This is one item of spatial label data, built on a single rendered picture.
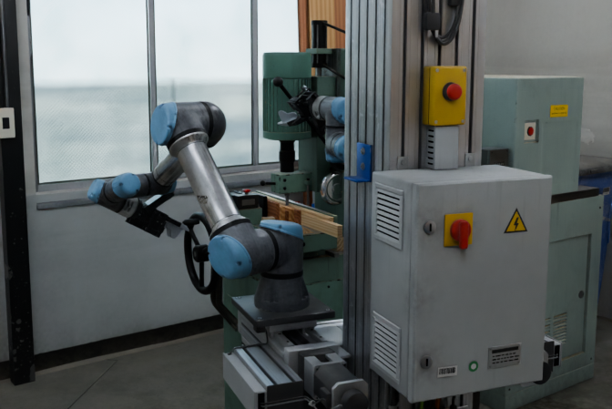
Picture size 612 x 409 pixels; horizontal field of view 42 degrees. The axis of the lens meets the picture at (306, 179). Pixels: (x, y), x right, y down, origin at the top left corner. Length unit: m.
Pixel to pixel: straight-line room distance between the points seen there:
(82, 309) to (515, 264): 2.67
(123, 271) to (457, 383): 2.57
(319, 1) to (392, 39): 2.65
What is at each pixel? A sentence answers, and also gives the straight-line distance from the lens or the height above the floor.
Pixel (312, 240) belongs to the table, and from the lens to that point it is 2.65.
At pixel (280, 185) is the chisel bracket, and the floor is 1.03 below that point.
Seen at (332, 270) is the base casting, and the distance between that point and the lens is 2.79.
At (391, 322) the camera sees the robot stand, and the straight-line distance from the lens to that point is 1.76.
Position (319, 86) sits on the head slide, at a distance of 2.84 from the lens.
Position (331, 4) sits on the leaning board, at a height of 1.79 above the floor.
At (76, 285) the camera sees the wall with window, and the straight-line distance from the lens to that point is 3.99.
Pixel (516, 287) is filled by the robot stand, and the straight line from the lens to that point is 1.79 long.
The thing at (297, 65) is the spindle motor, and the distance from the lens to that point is 2.77.
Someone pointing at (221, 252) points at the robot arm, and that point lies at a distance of 2.01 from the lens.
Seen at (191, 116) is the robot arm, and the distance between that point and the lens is 2.17.
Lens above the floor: 1.48
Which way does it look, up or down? 9 degrees down
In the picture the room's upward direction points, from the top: straight up
